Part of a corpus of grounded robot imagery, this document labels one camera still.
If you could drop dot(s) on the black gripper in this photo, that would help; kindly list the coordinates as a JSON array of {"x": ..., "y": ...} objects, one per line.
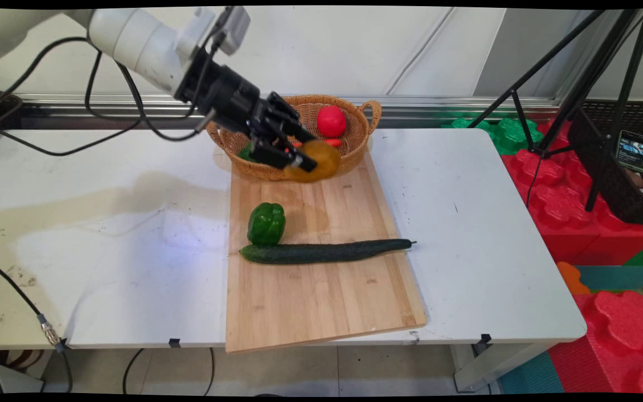
[{"x": 226, "y": 95}]

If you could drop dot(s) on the black table clip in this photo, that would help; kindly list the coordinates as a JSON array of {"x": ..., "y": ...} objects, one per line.
[
  {"x": 484, "y": 339},
  {"x": 174, "y": 343}
]

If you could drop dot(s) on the black container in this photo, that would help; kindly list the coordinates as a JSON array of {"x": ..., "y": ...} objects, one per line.
[{"x": 6, "y": 111}]

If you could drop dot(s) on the white table leg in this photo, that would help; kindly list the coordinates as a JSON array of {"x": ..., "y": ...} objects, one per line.
[{"x": 494, "y": 363}]

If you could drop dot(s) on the green bell pepper toy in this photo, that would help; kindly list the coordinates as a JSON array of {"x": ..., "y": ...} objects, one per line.
[{"x": 267, "y": 223}]

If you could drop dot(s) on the black mesh basket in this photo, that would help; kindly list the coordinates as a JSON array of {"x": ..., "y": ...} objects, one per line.
[{"x": 606, "y": 178}]

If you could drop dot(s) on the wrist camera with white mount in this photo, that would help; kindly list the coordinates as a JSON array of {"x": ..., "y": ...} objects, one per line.
[{"x": 232, "y": 25}]

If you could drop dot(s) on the orange foam piece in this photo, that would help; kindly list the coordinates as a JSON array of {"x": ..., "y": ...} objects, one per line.
[{"x": 571, "y": 279}]

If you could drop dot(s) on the yellow-brown potato toy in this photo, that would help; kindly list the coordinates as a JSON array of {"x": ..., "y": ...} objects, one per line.
[{"x": 326, "y": 163}]

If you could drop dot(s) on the light wooden cutting board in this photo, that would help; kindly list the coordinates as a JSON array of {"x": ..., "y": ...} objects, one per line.
[{"x": 310, "y": 301}]

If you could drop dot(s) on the long dark green cucumber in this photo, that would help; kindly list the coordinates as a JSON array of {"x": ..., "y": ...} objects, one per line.
[{"x": 321, "y": 252}]

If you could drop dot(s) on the red tomato toy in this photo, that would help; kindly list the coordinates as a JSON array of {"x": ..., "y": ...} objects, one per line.
[{"x": 331, "y": 121}]

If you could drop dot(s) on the metal window rail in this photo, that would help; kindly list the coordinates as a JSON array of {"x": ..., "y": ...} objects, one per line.
[{"x": 438, "y": 103}]

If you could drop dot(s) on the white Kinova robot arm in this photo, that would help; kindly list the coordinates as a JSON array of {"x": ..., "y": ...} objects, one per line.
[{"x": 132, "y": 39}]

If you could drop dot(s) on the large red foam block stack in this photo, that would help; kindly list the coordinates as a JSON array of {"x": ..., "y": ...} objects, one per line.
[{"x": 561, "y": 212}]

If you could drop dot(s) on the green foam block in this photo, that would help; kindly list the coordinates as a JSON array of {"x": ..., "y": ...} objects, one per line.
[{"x": 511, "y": 134}]

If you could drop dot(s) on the black tripod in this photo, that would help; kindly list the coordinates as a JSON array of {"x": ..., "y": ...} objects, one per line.
[{"x": 598, "y": 67}]

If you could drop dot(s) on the smartphone with lit screen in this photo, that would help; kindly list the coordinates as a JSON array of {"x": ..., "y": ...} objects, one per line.
[{"x": 633, "y": 151}]

